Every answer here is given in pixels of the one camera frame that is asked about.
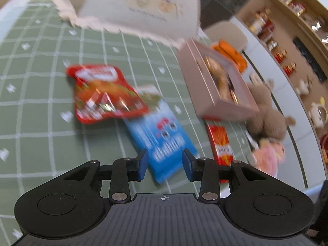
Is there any blue snack packet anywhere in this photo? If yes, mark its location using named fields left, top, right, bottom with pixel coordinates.
left=123, top=85, right=200, bottom=184

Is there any red gold figurine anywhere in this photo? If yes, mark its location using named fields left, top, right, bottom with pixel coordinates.
left=282, top=62, right=297, bottom=75
left=272, top=49, right=287, bottom=63

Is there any wide red snack packet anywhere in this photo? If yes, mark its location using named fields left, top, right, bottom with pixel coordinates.
left=66, top=65, right=150, bottom=125

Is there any pink plush toy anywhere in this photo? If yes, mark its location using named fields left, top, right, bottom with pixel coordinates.
left=247, top=137, right=285, bottom=179

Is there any cartoon print mesh food cover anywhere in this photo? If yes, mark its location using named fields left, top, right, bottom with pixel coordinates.
left=43, top=0, right=202, bottom=49

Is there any doll figurine on yellow can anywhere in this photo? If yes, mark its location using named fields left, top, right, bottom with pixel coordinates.
left=249, top=8, right=272, bottom=36

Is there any long bread clear packet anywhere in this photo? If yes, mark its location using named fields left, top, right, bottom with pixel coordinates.
left=206, top=56, right=240, bottom=105

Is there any orange snack bag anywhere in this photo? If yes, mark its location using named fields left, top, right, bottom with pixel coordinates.
left=211, top=40, right=248, bottom=74

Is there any beige dining chair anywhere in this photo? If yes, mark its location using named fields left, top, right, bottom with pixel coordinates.
left=204, top=22, right=248, bottom=52

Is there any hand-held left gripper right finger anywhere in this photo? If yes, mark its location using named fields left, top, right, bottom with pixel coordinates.
left=182, top=149, right=267, bottom=204

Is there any black hook rail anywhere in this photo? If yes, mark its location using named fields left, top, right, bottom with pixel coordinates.
left=292, top=36, right=328, bottom=82

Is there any green checked tablecloth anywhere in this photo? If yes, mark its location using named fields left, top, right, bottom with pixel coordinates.
left=0, top=0, right=259, bottom=246

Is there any wooden wall shelf unit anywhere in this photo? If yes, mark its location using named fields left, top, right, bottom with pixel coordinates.
left=236, top=0, right=328, bottom=144

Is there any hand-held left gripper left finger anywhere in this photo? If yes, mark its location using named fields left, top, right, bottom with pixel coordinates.
left=63, top=148, right=150, bottom=204

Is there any long red snack packet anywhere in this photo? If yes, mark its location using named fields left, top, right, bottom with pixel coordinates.
left=204, top=122, right=235, bottom=183

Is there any brown teddy bear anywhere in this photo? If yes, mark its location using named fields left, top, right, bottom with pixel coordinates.
left=246, top=78, right=297, bottom=141

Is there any white sideboard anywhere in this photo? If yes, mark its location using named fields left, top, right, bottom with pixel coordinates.
left=242, top=49, right=328, bottom=194

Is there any pink cardboard box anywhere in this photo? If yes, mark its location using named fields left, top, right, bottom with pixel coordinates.
left=177, top=40, right=260, bottom=122

